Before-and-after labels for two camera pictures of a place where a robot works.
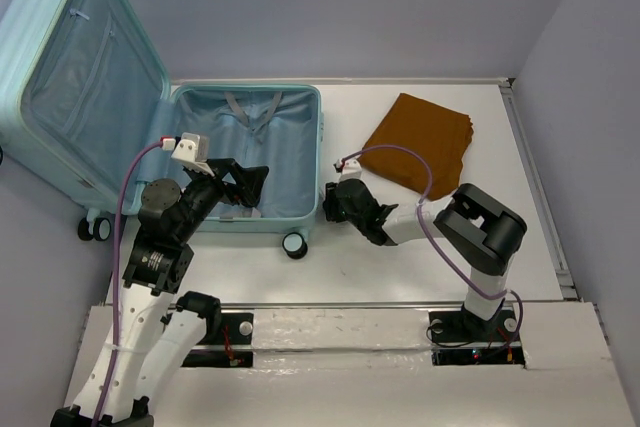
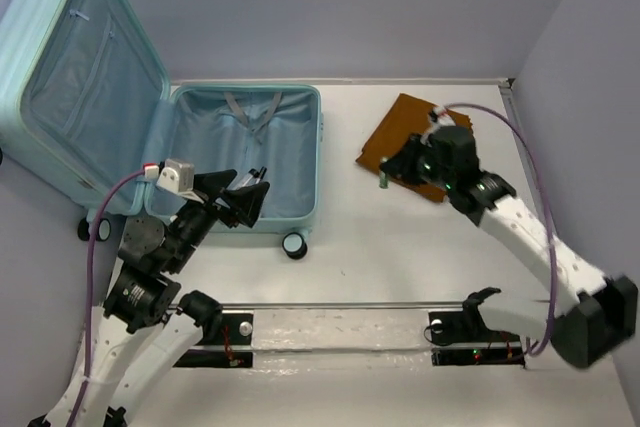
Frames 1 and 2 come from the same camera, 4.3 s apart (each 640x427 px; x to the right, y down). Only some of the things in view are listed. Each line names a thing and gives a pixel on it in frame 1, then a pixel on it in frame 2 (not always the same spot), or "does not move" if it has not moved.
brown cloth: x=443 y=135 does not move
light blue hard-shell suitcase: x=83 y=89 does not move
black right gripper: x=332 y=201 -> x=404 y=165
